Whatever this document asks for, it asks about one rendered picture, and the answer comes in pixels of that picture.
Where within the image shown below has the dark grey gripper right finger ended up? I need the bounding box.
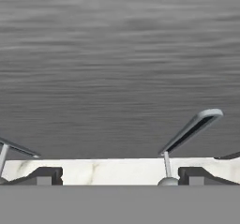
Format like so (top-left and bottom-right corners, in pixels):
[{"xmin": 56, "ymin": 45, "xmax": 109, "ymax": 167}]
[{"xmin": 177, "ymin": 166, "xmax": 240, "ymax": 187}]

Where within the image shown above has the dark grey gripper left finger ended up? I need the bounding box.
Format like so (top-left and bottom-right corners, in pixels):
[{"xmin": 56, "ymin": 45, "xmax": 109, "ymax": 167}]
[{"xmin": 5, "ymin": 166, "xmax": 64, "ymax": 187}]

